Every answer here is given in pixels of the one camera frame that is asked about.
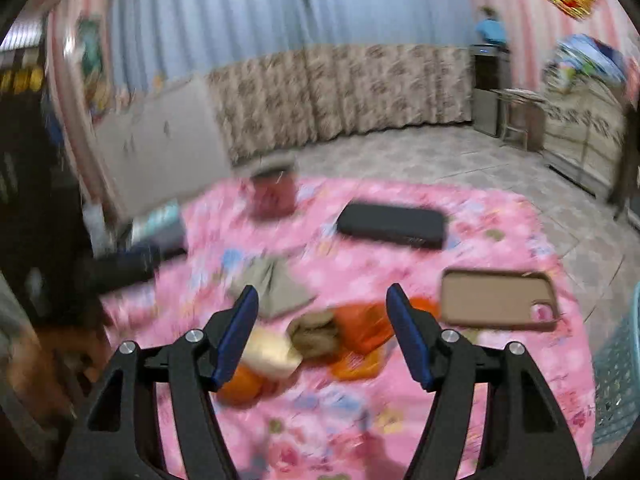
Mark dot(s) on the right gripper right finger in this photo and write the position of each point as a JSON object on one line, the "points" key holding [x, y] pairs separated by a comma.
{"points": [[523, 434]]}

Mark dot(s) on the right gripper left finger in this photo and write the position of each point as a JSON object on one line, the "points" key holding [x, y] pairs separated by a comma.
{"points": [[117, 435]]}

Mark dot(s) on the light blue laundry basket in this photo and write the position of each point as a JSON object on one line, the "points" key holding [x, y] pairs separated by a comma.
{"points": [[616, 369]]}

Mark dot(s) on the small teal notebook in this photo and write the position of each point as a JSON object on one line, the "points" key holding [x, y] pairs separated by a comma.
{"points": [[162, 227]]}

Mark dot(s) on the brown phone case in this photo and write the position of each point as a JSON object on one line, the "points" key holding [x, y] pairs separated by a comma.
{"points": [[498, 300]]}

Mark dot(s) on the small white cup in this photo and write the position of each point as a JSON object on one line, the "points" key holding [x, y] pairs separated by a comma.
{"points": [[270, 354]]}

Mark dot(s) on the white low cabinet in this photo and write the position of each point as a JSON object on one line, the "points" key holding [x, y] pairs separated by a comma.
{"points": [[166, 146]]}

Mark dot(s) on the orange plastic wrapper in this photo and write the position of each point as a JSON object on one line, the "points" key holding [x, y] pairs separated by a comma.
{"points": [[365, 330]]}

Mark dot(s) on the pink floral tablecloth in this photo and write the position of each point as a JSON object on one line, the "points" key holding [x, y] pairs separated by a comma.
{"points": [[318, 428]]}

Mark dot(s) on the pink mug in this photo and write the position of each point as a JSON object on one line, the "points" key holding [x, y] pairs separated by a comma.
{"points": [[271, 189]]}

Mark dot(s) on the black zip case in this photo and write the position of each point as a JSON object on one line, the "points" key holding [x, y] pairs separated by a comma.
{"points": [[408, 226]]}

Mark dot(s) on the cloth covered cabinet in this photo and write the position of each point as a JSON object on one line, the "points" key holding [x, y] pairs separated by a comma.
{"points": [[584, 132]]}

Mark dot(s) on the small metal stool table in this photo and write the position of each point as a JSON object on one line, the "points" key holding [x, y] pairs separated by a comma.
{"points": [[522, 118]]}

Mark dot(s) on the blue and floral curtain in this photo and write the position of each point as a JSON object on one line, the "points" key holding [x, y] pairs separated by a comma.
{"points": [[286, 73]]}

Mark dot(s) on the water dispenser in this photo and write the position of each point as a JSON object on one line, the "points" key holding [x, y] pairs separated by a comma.
{"points": [[491, 72]]}

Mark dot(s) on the pile of folded clothes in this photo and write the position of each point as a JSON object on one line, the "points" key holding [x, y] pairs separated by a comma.
{"points": [[581, 56]]}

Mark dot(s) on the blue covered water bottle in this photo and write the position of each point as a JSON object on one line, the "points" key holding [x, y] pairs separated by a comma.
{"points": [[490, 29]]}

